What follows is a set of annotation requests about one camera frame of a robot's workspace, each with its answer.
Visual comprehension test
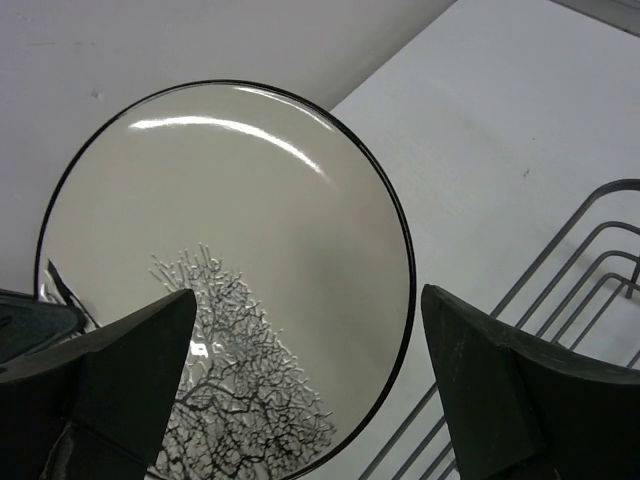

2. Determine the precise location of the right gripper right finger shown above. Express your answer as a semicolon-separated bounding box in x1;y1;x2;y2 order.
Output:
421;285;639;479

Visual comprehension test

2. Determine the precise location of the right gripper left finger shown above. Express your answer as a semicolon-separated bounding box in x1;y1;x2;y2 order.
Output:
1;289;196;479

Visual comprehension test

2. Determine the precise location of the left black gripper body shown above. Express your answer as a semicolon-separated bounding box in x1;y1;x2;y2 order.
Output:
1;290;83;364

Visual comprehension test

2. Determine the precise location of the cream tree pattern plate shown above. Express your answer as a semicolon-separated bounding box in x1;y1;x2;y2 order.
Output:
33;80;417;479

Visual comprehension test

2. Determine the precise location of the grey wire dish rack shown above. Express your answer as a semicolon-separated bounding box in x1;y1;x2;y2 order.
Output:
357;178;640;480

